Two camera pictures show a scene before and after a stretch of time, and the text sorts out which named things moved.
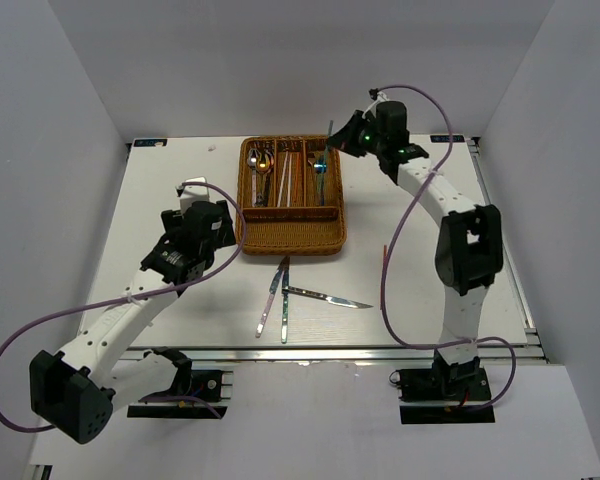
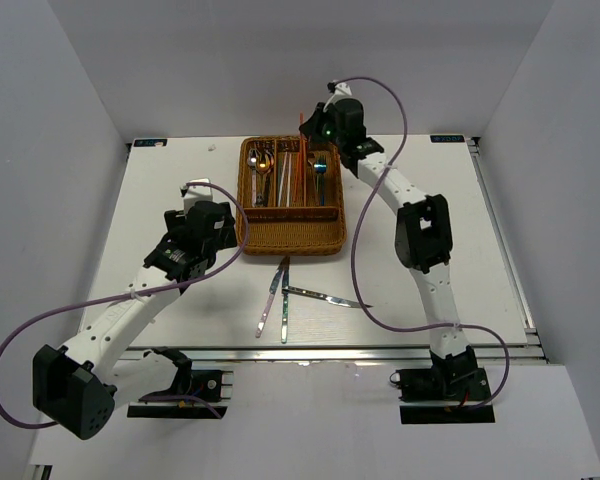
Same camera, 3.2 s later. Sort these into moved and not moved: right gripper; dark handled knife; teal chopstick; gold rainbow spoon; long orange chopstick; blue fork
Moved: teal chopstick; right gripper
Not moved: long orange chopstick; blue fork; dark handled knife; gold rainbow spoon
